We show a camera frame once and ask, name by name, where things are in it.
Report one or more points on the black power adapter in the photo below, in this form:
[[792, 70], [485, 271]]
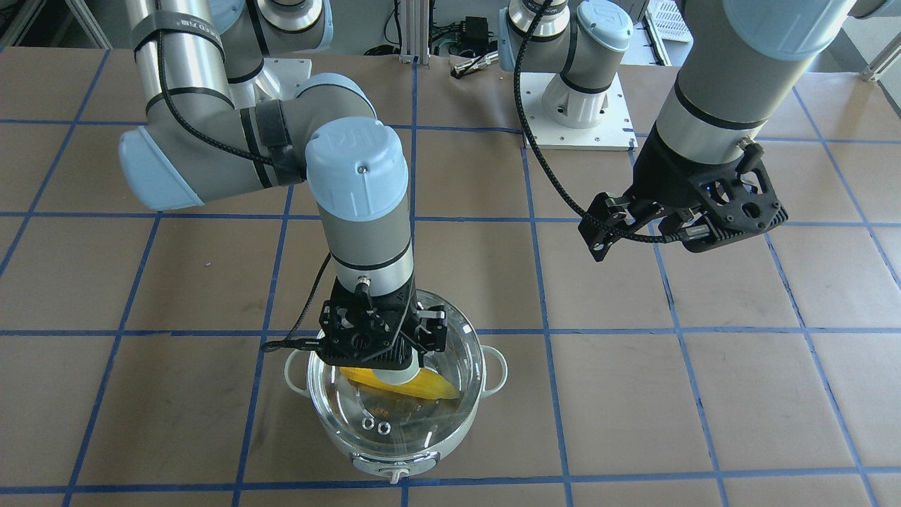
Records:
[[474, 31]]

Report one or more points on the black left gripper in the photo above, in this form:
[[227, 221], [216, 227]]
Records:
[[669, 171]]

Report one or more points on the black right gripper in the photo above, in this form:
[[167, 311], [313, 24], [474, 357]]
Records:
[[434, 328]]

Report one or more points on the yellow corn cob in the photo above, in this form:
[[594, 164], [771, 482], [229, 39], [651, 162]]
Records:
[[426, 384]]

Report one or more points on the aluminium frame post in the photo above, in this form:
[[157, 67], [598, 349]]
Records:
[[414, 31]]

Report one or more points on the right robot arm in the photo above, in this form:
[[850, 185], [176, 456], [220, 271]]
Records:
[[205, 141]]

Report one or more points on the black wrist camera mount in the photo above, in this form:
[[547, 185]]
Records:
[[354, 337], [732, 213]]

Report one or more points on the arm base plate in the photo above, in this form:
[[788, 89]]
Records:
[[279, 78], [605, 120]]

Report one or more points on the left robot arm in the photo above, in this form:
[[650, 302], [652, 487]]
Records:
[[746, 56]]

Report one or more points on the white plastic basket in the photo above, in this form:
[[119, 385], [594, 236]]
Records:
[[668, 21]]

